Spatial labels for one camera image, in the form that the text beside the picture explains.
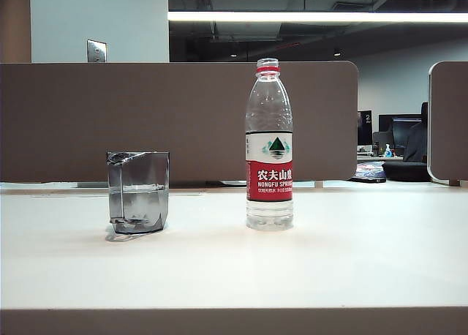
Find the clear water bottle red label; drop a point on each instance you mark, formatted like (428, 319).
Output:
(270, 166)

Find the grey faceted glass mug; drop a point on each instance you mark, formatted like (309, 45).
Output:
(139, 188)

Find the small blue spray bottle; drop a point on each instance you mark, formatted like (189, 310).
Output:
(388, 151)

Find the grey oval stand base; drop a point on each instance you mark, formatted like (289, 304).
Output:
(232, 183)

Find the black sign with number two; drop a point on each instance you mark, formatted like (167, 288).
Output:
(364, 126)

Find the patterned blue white cushion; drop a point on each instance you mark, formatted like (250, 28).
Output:
(369, 172)

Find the white ceiling light strip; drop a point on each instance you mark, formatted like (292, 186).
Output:
(256, 17)

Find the long brown desk partition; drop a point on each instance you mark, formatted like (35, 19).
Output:
(73, 112)

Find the black computer monitor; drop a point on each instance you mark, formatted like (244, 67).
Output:
(400, 130)

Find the black round cushion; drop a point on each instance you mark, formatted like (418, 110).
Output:
(406, 172)

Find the black office chair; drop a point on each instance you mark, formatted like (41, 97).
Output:
(417, 145)

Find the brown partition with white edge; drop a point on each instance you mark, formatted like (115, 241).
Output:
(449, 119)

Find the metal wall switch plate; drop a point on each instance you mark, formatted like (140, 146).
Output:
(96, 50)

